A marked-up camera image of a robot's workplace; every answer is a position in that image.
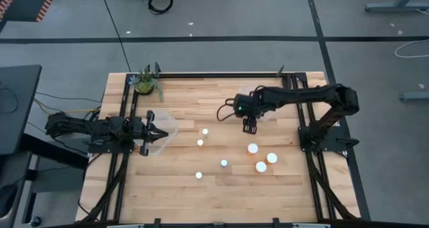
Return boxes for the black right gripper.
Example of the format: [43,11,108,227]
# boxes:
[234,93,265,135]

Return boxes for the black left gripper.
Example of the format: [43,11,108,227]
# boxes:
[129,110,170,157]

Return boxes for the clear plastic bin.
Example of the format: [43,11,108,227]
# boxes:
[238,84,281,122]
[135,109,180,157]

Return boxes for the potted succulent plant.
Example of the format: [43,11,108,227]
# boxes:
[129,65,165,102]

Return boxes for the black desk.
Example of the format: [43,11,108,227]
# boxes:
[0,64,43,156]

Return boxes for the grey table foot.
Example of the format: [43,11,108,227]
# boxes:
[399,91,429,103]

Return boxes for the grey table leg base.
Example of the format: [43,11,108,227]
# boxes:
[365,0,429,13]

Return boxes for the black orange-striped mat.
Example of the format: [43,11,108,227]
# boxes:
[0,0,60,23]

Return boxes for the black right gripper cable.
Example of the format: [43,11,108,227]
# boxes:
[217,99,237,122]

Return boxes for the black aluminium table frame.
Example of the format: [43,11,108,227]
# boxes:
[78,62,363,228]

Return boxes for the yellow cable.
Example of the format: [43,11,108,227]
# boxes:
[33,98,101,117]

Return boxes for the coiled black cable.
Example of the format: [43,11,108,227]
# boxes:
[147,0,174,15]

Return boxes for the white floor cable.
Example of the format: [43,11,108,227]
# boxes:
[394,39,429,58]

